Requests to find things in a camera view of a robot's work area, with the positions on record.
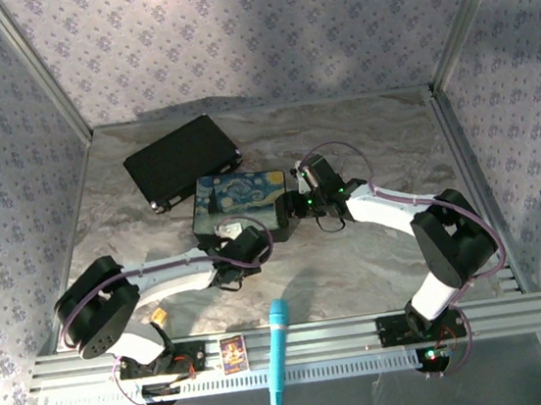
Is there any starry night painted box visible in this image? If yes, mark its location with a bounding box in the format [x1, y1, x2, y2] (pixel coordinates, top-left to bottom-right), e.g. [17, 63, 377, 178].
[185, 165, 297, 254]

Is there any yellow connector plug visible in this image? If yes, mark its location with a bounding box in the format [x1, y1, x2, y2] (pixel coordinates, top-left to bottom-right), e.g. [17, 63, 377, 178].
[149, 308, 171, 328]

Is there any black hard case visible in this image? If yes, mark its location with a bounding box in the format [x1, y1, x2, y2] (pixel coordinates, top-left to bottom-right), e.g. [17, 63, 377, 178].
[117, 110, 249, 219]

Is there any blue marker pen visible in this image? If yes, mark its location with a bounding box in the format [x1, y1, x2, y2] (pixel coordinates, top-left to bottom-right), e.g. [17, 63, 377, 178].
[256, 297, 302, 405]

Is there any small colourful card pack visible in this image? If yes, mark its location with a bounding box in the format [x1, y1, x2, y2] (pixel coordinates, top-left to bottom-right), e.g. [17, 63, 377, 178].
[217, 334, 250, 378]

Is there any black left controller board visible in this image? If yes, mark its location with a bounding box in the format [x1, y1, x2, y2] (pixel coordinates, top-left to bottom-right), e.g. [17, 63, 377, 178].
[140, 380, 183, 405]

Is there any black controller board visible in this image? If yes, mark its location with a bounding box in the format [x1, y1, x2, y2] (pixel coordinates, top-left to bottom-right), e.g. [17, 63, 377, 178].
[140, 380, 183, 405]
[413, 343, 454, 374]

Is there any black right controller board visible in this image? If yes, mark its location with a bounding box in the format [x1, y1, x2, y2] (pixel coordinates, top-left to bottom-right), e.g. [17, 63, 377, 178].
[413, 343, 454, 374]

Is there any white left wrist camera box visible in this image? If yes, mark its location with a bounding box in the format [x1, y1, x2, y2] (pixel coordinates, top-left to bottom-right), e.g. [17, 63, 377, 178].
[215, 219, 246, 240]

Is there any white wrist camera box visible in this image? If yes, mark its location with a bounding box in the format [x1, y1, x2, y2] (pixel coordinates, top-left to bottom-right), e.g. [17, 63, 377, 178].
[293, 157, 323, 195]
[215, 219, 246, 240]

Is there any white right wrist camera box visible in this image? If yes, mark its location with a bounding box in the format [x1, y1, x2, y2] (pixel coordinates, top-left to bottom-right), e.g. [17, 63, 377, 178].
[293, 157, 323, 195]

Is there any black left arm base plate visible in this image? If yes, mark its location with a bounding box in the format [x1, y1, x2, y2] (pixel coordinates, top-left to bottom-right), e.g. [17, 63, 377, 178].
[114, 340, 209, 383]

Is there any aluminium frame rail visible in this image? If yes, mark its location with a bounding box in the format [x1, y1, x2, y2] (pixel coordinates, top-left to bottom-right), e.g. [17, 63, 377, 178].
[25, 291, 541, 397]

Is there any aluminium side rail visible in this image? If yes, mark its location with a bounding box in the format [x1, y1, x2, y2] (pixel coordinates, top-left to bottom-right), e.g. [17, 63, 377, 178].
[425, 78, 530, 303]

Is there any white slotted cable duct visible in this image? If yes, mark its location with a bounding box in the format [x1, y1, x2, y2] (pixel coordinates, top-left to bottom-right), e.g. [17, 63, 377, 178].
[51, 343, 453, 405]

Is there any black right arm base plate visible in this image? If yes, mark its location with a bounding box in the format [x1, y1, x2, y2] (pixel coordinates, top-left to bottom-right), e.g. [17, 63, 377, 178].
[374, 305, 468, 349]

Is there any aluminium corner post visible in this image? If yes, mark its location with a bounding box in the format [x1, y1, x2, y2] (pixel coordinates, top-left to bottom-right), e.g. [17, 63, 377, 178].
[0, 0, 96, 149]
[420, 0, 519, 90]

